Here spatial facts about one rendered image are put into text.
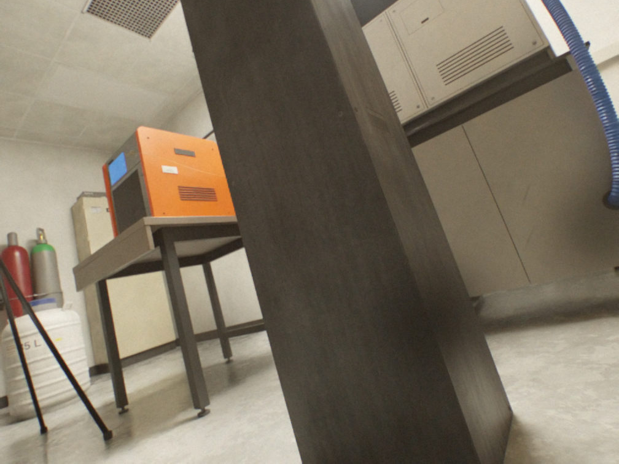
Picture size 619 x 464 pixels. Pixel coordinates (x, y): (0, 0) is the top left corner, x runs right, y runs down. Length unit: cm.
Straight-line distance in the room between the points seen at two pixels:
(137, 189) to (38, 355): 155
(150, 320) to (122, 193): 285
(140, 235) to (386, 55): 119
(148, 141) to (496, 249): 136
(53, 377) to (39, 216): 229
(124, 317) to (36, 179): 191
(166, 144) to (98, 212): 291
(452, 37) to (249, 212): 105
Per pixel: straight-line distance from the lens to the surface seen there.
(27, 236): 449
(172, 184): 146
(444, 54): 143
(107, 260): 154
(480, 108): 129
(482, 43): 141
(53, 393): 275
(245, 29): 77
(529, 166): 122
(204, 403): 132
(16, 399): 284
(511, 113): 125
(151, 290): 437
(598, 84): 120
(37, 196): 468
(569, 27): 126
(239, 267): 355
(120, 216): 164
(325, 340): 60
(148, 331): 429
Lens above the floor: 34
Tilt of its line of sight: 12 degrees up
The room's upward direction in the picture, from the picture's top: 17 degrees counter-clockwise
